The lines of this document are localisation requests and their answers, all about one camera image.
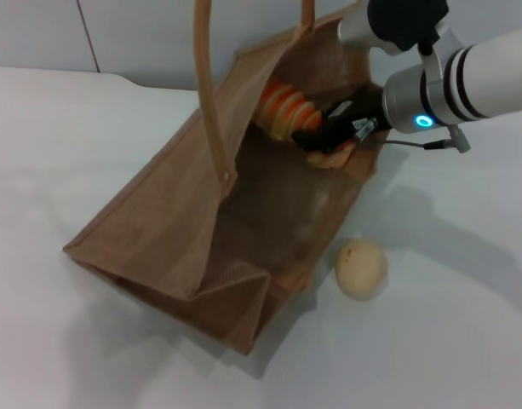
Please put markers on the orange striped bread loaf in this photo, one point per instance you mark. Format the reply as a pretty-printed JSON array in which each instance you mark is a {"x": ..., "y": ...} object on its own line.
[{"x": 286, "y": 108}]

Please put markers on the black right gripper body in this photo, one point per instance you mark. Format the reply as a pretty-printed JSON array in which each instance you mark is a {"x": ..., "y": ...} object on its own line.
[{"x": 358, "y": 113}]

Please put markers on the round beige egg yolk pastry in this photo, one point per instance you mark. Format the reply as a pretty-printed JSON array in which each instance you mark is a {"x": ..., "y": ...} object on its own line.
[{"x": 362, "y": 268}]

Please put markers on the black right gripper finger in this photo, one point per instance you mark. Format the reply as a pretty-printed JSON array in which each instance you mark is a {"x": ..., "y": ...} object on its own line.
[{"x": 320, "y": 138}]

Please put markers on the brown burlap tote bag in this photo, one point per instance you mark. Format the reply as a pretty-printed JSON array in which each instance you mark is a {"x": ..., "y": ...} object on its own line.
[{"x": 171, "y": 221}]

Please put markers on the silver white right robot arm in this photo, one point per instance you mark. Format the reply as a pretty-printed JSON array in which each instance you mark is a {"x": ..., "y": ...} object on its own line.
[{"x": 448, "y": 81}]

